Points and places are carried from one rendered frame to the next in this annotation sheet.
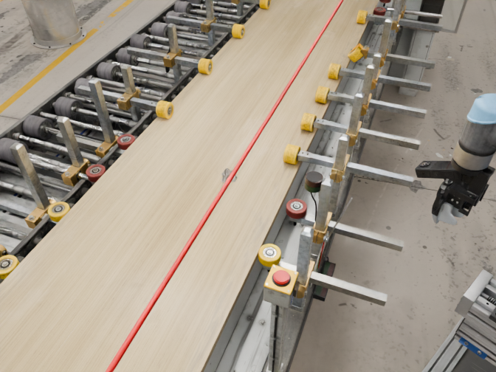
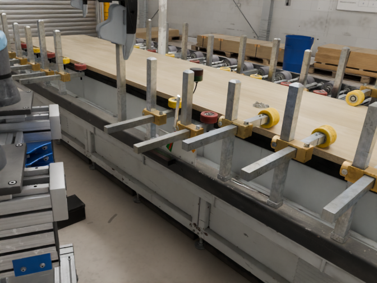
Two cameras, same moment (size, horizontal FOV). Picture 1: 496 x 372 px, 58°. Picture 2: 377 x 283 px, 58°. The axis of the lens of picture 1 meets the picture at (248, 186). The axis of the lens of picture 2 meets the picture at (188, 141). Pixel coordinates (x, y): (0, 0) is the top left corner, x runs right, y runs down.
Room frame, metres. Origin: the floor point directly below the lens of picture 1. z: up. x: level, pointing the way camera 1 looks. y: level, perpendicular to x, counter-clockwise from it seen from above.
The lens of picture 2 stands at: (1.68, -1.60, 1.43)
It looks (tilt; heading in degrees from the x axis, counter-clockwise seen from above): 24 degrees down; 113
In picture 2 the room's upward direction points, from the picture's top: 3 degrees clockwise
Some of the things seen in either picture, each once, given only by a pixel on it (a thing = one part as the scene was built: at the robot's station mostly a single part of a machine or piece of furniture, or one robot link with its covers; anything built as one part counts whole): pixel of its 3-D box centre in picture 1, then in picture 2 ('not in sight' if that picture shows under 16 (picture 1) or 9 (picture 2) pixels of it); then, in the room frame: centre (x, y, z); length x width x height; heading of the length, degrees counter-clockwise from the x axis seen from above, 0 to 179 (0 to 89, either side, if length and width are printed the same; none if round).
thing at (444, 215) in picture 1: (445, 216); not in sight; (0.73, -0.48, 1.35); 0.06 x 0.03 x 0.09; 44
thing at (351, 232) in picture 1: (344, 230); (176, 136); (1.12, -0.37, 0.84); 0.43 x 0.03 x 0.04; 68
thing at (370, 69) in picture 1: (362, 109); (356, 178); (1.81, -0.56, 0.93); 0.04 x 0.04 x 0.48; 68
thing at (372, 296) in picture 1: (322, 280); (145, 120); (0.89, -0.26, 0.84); 0.44 x 0.03 x 0.04; 68
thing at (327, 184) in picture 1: (320, 226); (185, 123); (1.11, -0.27, 0.87); 0.04 x 0.04 x 0.48; 68
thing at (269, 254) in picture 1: (269, 261); (175, 109); (0.97, -0.07, 0.85); 0.08 x 0.08 x 0.11
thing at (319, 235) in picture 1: (320, 226); (189, 129); (1.14, -0.28, 0.85); 0.14 x 0.06 x 0.05; 158
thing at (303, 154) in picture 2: (352, 133); (291, 147); (1.60, -0.47, 0.95); 0.14 x 0.06 x 0.05; 158
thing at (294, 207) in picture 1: (295, 215); (208, 124); (1.19, -0.19, 0.85); 0.08 x 0.08 x 0.11
